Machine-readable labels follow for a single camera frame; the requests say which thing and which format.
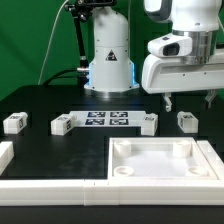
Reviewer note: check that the white U-shaped obstacle fence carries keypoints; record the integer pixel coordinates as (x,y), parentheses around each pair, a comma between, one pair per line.
(114,192)

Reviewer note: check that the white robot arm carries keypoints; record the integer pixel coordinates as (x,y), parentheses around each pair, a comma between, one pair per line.
(186,59)

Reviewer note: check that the black camera stand pole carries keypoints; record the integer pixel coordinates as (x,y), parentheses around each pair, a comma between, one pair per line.
(81,11)

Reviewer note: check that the white square tabletop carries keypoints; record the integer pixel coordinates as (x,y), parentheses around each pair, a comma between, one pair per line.
(158,158)

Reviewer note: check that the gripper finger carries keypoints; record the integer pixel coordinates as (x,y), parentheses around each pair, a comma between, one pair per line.
(168,103)
(210,97)

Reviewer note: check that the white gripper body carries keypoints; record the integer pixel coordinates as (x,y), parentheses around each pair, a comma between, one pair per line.
(169,75)

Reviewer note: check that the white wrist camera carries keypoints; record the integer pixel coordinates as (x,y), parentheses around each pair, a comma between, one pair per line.
(171,45)

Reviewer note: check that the white fiducial marker sheet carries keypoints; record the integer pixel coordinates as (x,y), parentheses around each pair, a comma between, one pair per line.
(108,118)

